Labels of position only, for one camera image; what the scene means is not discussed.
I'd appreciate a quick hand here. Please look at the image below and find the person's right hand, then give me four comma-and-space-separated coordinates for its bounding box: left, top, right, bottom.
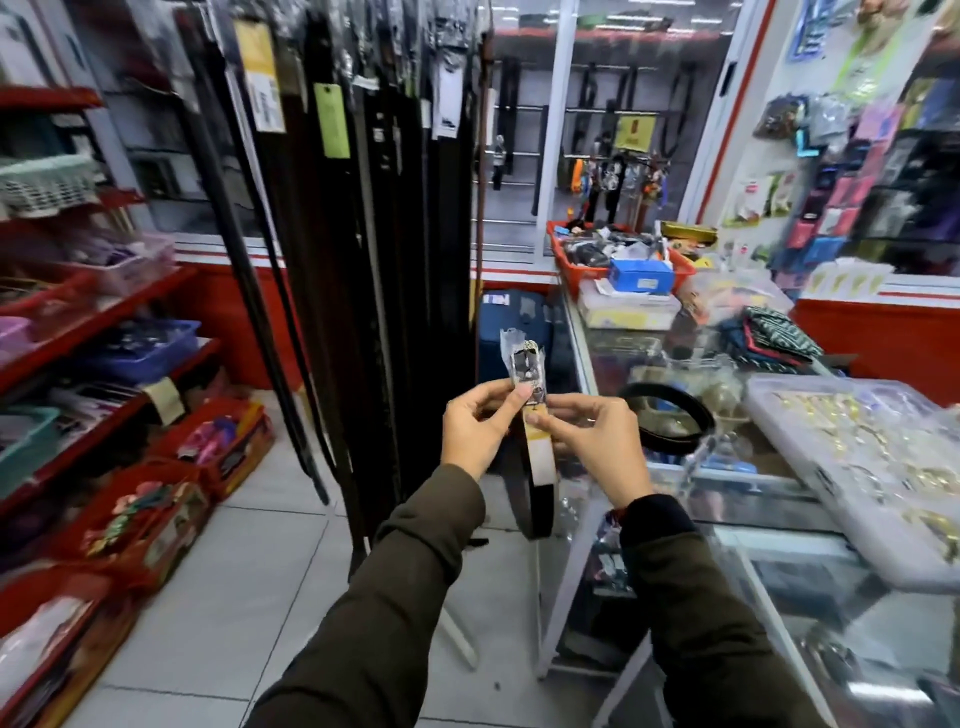
527, 393, 655, 512

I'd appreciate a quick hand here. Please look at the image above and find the person's left hand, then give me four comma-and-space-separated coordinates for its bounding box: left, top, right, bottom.
441, 378, 536, 482

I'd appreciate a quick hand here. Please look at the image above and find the black belt with buckle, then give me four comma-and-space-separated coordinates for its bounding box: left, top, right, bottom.
498, 326, 561, 541

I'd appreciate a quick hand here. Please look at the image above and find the person's right forearm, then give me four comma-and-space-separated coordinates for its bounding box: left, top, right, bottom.
616, 493, 828, 728

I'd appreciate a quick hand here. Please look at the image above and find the person's left forearm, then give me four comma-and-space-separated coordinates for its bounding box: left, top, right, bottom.
246, 463, 489, 728

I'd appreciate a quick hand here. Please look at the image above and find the blue suitcase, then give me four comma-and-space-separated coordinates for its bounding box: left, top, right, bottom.
477, 288, 561, 385

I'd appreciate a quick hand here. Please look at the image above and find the coiled black belt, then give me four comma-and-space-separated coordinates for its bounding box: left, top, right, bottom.
620, 381, 718, 456

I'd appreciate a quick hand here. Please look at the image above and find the clear plastic lidded box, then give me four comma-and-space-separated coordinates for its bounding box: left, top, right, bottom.
576, 280, 683, 332

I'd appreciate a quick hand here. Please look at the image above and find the red plastic basket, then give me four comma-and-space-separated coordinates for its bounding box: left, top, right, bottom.
545, 219, 698, 302

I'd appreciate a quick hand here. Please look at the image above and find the blue cardboard box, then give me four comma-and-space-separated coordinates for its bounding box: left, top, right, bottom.
608, 256, 675, 294

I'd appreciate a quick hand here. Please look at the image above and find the row of hanging black belts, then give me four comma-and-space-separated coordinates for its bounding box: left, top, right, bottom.
171, 0, 498, 580

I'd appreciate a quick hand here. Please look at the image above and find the clear plastic bag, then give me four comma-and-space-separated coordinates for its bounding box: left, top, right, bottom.
678, 267, 795, 328

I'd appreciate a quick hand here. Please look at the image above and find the yellow flat box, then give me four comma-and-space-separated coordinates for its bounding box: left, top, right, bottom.
659, 220, 720, 246

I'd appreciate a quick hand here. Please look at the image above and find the striped folded cloth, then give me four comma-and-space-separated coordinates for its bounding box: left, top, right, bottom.
718, 305, 827, 374

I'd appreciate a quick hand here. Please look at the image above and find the glass display counter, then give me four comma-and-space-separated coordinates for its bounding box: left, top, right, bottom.
534, 276, 960, 728

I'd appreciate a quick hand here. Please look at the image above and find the yellow sign card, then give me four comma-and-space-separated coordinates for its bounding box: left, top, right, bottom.
612, 113, 658, 152

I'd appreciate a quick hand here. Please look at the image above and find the red cardboard box of accessories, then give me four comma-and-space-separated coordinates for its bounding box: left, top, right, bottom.
58, 460, 213, 595
148, 396, 276, 504
0, 565, 141, 728

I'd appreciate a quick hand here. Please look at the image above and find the white paper tag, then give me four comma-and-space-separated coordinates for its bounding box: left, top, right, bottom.
430, 63, 464, 141

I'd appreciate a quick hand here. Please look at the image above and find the clear organizer box of jewellery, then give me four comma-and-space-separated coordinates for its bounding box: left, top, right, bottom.
744, 374, 960, 595

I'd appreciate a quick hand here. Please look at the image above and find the white tray of gold items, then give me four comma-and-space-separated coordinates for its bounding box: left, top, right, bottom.
798, 258, 895, 298

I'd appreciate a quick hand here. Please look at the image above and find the green paper tag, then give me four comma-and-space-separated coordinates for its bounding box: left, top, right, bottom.
312, 82, 352, 161

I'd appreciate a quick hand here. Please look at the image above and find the beige shelf price tag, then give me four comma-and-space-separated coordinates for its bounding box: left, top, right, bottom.
141, 376, 188, 428

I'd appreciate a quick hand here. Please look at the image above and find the blue plastic basket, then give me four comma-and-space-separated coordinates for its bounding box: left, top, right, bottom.
81, 318, 203, 388

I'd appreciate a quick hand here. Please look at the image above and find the yellow paper tag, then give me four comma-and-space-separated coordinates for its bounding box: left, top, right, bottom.
233, 18, 287, 135

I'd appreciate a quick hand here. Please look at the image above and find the pink plastic basket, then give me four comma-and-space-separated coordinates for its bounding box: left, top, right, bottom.
51, 231, 178, 299

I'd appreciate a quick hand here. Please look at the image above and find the red metal shelf unit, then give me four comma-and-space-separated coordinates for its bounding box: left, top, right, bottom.
0, 84, 226, 526

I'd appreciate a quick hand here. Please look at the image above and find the teal plastic basket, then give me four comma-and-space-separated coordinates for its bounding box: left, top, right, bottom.
0, 406, 63, 501

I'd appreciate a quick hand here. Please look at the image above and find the purple plastic basket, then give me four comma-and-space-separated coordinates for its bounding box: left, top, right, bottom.
0, 315, 36, 369

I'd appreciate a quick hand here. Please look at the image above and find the white plastic basket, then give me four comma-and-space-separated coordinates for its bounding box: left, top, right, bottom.
0, 153, 103, 220

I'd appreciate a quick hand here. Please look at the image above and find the bunch of hanging keychains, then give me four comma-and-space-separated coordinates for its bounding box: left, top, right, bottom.
568, 152, 670, 228

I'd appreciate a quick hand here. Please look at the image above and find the glass wall cabinet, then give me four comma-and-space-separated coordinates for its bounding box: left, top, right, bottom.
472, 0, 755, 265

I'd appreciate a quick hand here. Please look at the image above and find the wall display of accessory packets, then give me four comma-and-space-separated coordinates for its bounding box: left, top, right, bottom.
718, 0, 960, 280

